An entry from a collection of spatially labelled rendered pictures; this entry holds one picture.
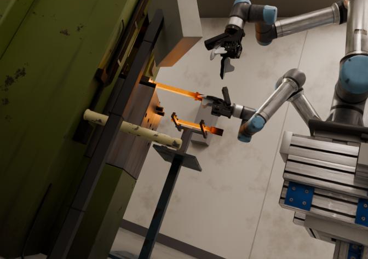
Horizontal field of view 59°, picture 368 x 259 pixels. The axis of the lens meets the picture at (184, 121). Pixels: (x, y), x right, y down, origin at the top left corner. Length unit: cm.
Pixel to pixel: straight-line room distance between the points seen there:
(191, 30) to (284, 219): 328
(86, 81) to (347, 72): 102
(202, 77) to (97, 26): 378
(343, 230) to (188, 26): 92
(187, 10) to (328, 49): 395
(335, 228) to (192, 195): 335
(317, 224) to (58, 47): 130
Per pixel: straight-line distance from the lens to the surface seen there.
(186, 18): 122
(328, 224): 134
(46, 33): 165
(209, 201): 443
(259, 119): 163
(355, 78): 124
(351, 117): 132
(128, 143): 162
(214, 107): 178
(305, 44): 513
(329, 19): 159
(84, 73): 148
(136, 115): 165
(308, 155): 126
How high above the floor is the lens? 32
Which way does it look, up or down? 17 degrees up
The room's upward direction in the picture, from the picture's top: 20 degrees clockwise
